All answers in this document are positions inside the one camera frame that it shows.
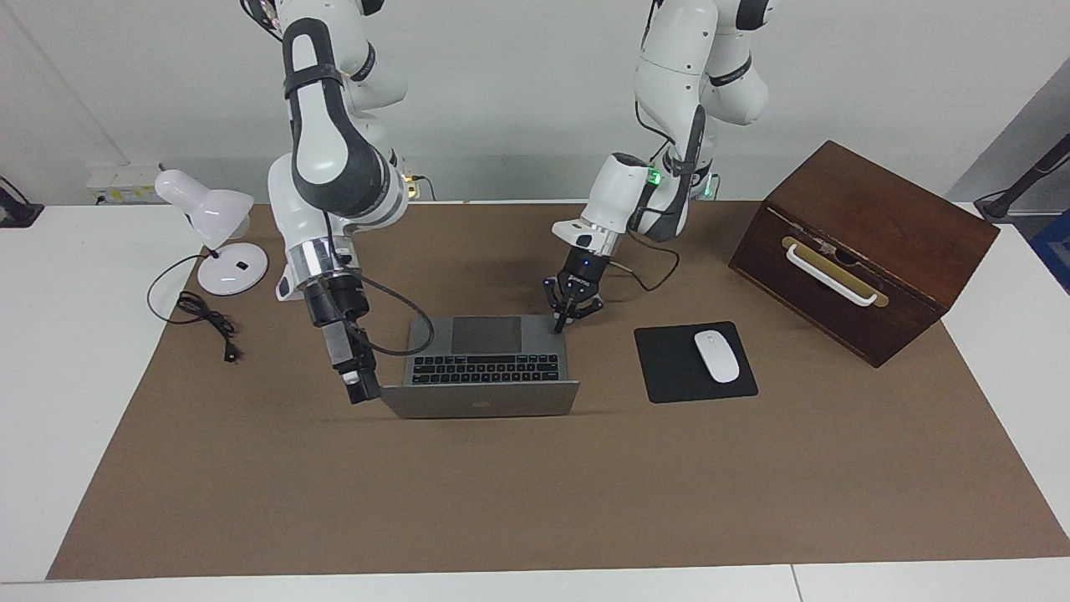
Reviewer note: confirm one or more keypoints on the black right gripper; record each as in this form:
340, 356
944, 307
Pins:
334, 305

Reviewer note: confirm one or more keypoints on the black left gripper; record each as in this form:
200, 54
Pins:
585, 269

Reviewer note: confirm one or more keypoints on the silver laptop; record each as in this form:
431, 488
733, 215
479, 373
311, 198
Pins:
485, 401

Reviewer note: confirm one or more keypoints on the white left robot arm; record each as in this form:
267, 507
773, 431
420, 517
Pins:
669, 50

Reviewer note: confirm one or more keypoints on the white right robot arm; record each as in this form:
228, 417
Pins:
326, 125

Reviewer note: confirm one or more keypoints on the black mouse pad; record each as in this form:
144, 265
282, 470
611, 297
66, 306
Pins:
669, 368

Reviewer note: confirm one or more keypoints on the white computer mouse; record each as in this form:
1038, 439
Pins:
717, 356

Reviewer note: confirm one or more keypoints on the brown table mat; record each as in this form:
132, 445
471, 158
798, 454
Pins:
535, 493

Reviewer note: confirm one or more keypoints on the white desk lamp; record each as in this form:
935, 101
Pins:
226, 217

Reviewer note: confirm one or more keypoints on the dark brown wooden box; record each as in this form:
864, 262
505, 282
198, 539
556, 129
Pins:
886, 251

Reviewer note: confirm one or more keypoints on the black stand foot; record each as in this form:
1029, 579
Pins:
17, 213

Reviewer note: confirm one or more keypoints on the black tripod stand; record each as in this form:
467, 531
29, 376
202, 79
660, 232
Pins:
1028, 180

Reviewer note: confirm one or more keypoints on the blue crate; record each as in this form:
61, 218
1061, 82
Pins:
1055, 251

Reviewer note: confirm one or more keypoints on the white wall power strip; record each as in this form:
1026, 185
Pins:
121, 184

